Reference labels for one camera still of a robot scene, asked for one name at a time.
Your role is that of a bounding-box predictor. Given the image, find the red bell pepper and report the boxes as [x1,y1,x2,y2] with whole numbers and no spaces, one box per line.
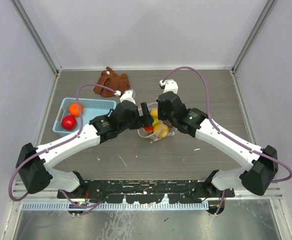
[143,125,154,133]

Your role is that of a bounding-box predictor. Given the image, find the clear zip top bag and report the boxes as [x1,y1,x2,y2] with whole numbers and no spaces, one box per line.
[137,102,177,142]

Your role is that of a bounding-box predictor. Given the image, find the orange tangerine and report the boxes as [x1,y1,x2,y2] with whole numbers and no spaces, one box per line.
[68,103,84,118]

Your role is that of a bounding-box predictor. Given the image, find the red apple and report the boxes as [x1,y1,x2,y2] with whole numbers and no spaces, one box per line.
[61,115,78,131]

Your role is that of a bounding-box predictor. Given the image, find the green yellow mango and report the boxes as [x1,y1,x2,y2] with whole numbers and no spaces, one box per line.
[152,118,161,127]

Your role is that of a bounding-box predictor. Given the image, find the yellow peach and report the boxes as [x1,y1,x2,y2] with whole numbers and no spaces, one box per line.
[150,108,158,118]

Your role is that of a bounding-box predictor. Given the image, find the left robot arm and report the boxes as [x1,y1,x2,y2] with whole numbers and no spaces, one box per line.
[16,100,154,198]

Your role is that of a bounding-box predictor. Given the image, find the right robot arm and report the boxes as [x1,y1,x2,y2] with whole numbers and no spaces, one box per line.
[156,91,278,197]

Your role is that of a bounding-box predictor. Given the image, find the light blue plastic basket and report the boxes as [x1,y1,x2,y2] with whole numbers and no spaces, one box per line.
[52,97,117,137]

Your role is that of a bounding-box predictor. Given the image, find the brown cloth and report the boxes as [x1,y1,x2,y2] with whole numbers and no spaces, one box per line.
[94,66,131,98]

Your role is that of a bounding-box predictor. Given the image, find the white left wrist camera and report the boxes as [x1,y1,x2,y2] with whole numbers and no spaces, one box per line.
[114,89,136,105]

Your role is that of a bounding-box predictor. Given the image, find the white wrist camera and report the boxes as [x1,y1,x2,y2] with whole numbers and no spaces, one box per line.
[159,79,179,94]
[114,89,136,105]

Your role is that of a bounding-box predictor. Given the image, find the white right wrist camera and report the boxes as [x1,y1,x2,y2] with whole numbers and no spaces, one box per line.
[159,79,179,94]

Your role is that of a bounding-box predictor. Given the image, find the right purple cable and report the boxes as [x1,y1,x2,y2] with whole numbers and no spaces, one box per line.
[159,66,292,216]

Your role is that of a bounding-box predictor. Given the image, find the purple cable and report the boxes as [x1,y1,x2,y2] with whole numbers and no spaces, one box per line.
[8,83,123,216]
[159,66,292,216]

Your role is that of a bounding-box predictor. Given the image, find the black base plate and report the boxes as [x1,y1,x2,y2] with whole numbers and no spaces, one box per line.
[57,178,236,205]

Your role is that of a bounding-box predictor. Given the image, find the slotted cable duct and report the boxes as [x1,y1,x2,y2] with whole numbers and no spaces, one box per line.
[21,201,209,211]

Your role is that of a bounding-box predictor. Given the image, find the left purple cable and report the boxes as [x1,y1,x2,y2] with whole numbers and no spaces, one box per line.
[8,83,123,216]

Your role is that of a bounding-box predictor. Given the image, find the aluminium frame post right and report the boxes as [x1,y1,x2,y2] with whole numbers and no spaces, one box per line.
[230,0,279,75]

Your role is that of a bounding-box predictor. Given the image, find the aluminium frame post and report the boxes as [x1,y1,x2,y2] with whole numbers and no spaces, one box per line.
[10,0,63,75]
[230,0,279,75]

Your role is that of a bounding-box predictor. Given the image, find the aluminium frame post left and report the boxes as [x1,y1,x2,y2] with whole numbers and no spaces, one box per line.
[10,0,63,75]

